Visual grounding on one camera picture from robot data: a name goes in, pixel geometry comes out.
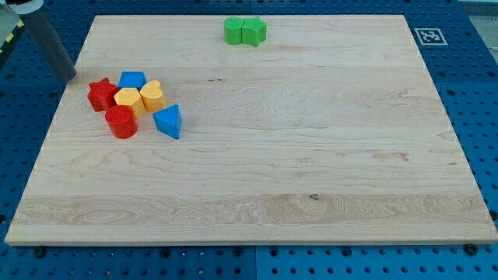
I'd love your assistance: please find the yellow heart block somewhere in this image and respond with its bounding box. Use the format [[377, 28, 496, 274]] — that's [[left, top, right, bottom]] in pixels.
[[140, 80, 167, 113]]

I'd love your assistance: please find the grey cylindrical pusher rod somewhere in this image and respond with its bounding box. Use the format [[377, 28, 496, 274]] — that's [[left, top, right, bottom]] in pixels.
[[5, 0, 76, 82]]

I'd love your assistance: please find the red star block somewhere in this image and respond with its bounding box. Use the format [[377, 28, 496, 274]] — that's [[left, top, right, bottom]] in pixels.
[[87, 78, 119, 112]]

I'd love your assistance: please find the red cylinder block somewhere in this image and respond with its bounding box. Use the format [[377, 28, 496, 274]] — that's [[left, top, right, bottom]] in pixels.
[[105, 105, 138, 138]]

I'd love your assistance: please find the yellow pentagon block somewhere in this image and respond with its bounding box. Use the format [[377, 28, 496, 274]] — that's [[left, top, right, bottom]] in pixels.
[[114, 88, 146, 119]]

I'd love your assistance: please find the green cylinder block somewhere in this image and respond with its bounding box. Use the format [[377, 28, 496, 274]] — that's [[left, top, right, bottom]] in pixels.
[[223, 16, 244, 45]]

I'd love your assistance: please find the green star block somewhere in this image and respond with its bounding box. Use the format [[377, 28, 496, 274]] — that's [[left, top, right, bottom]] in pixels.
[[241, 16, 267, 47]]

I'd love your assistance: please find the white fiducial marker tag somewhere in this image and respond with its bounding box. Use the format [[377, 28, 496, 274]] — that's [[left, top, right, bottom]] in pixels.
[[415, 27, 447, 46]]

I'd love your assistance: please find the wooden board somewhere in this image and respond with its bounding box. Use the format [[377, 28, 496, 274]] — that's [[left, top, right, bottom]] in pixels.
[[5, 15, 497, 247]]

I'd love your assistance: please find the blue cube block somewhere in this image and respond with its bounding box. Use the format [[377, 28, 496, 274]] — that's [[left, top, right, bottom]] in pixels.
[[117, 71, 147, 90]]

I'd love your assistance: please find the blue triangle block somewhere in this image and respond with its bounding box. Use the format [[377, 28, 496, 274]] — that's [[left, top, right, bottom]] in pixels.
[[153, 104, 182, 139]]

